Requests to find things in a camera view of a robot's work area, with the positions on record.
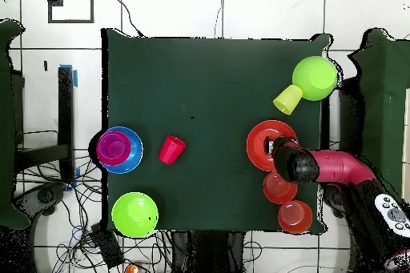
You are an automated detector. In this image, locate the red cup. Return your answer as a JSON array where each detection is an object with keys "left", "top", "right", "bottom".
[{"left": 159, "top": 134, "right": 188, "bottom": 166}]

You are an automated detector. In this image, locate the large orange bowl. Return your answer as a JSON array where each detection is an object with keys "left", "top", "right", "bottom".
[{"left": 246, "top": 119, "right": 299, "bottom": 172}]

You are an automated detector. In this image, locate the blue bowl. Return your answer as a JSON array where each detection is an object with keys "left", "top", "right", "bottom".
[{"left": 95, "top": 126, "right": 144, "bottom": 175}]

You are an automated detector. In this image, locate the yellow cup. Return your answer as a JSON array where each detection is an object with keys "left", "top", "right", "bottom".
[{"left": 272, "top": 84, "right": 304, "bottom": 116}]

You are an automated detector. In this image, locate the small orange bowl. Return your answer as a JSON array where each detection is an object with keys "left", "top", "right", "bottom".
[
  {"left": 277, "top": 199, "right": 314, "bottom": 235},
  {"left": 263, "top": 171, "right": 299, "bottom": 206}
]

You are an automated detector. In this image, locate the pink bowl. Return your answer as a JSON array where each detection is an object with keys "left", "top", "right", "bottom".
[{"left": 95, "top": 130, "right": 132, "bottom": 167}]

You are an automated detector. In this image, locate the green bowl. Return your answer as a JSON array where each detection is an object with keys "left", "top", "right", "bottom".
[
  {"left": 111, "top": 191, "right": 160, "bottom": 239},
  {"left": 291, "top": 55, "right": 339, "bottom": 102}
]

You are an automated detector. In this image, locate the dark green table cloth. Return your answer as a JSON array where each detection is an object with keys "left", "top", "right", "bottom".
[{"left": 101, "top": 27, "right": 331, "bottom": 235}]

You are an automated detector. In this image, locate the gray chair base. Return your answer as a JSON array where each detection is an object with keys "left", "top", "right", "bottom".
[{"left": 322, "top": 184, "right": 350, "bottom": 219}]

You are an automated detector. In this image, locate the black power box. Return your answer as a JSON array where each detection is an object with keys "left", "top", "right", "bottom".
[{"left": 89, "top": 222, "right": 125, "bottom": 270}]

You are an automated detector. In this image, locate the black chair base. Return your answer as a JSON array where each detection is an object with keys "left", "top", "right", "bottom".
[{"left": 12, "top": 182, "right": 68, "bottom": 218}]

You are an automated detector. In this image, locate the green covered side table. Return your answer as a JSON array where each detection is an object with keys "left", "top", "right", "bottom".
[
  {"left": 0, "top": 18, "right": 31, "bottom": 231},
  {"left": 348, "top": 28, "right": 410, "bottom": 197}
]

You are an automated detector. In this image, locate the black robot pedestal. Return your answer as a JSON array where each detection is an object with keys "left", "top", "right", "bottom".
[{"left": 171, "top": 230, "right": 246, "bottom": 273}]

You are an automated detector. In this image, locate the thin floor cable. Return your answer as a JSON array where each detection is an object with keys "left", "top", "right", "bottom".
[{"left": 213, "top": 0, "right": 224, "bottom": 38}]

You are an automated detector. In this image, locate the bundle of floor cables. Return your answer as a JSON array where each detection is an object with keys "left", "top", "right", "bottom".
[{"left": 15, "top": 154, "right": 174, "bottom": 273}]

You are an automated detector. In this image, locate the black stool frame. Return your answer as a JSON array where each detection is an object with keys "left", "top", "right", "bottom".
[{"left": 12, "top": 65, "right": 76, "bottom": 184}]

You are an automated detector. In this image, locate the black floor cable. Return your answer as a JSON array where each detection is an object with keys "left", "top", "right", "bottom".
[{"left": 112, "top": 0, "right": 144, "bottom": 38}]

